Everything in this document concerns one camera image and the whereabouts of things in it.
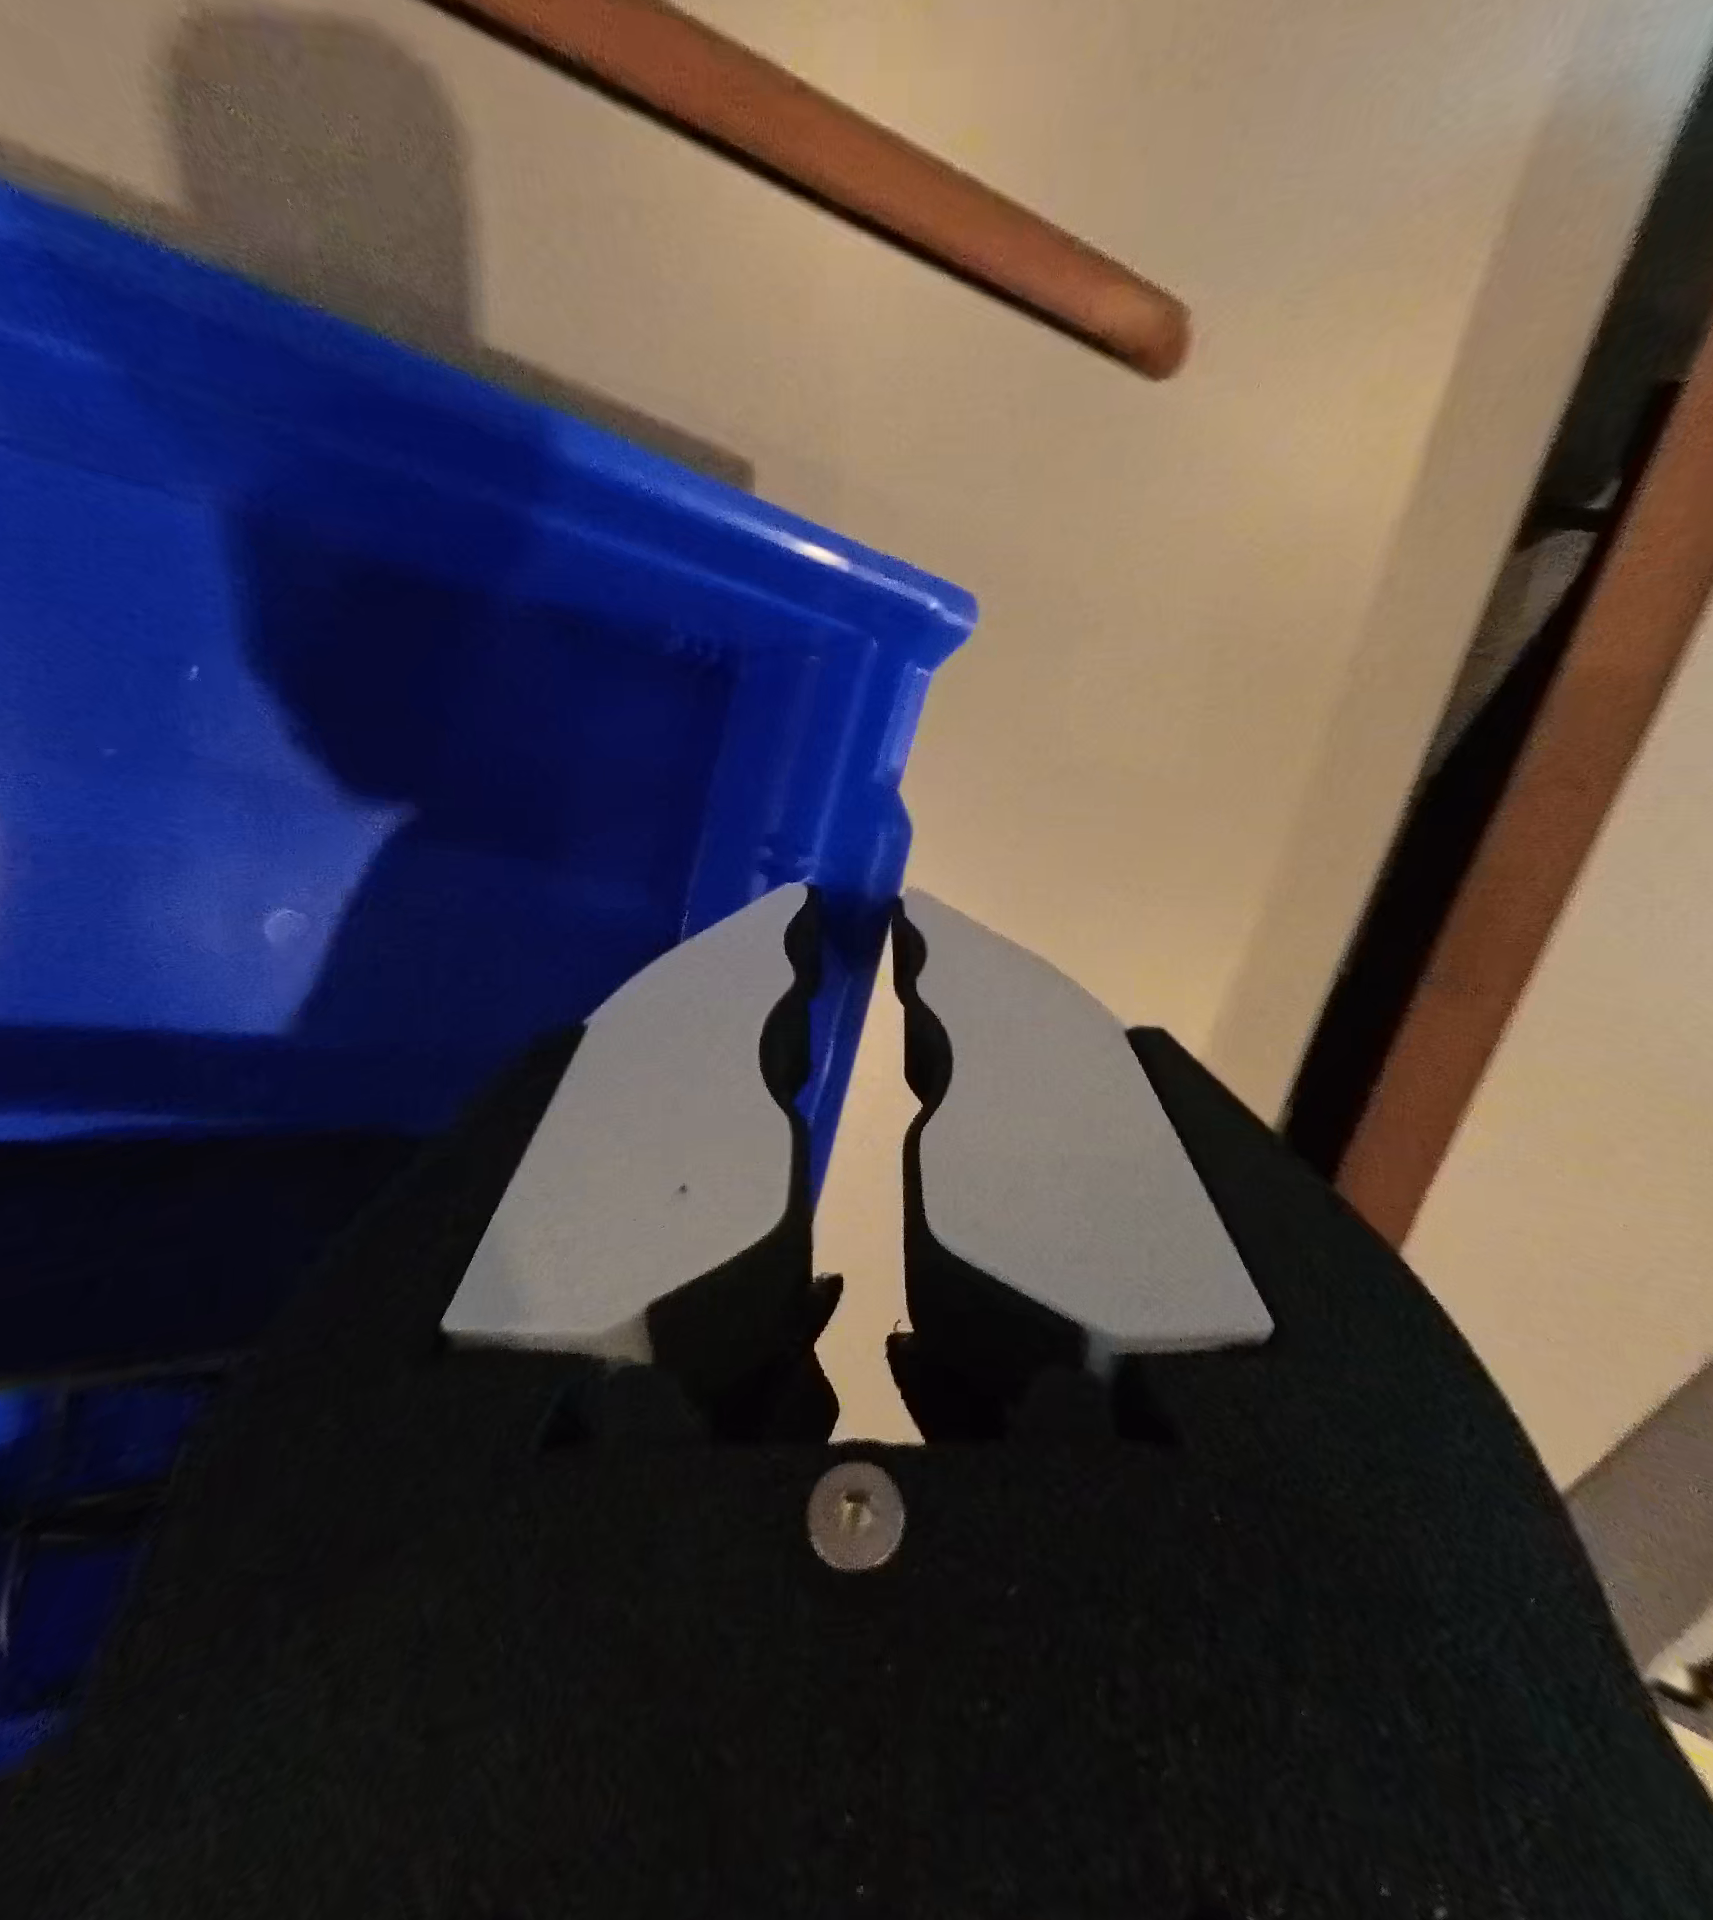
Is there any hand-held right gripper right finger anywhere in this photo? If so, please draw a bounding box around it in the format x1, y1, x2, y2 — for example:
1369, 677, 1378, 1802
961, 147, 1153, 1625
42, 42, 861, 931
888, 885, 1273, 1379

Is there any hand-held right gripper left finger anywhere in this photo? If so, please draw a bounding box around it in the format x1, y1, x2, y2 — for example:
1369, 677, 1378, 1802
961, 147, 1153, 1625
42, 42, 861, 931
438, 882, 844, 1370

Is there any blue plastic bin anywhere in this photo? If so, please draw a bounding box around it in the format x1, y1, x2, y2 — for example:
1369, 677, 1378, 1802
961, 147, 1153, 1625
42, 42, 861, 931
0, 136, 981, 1788

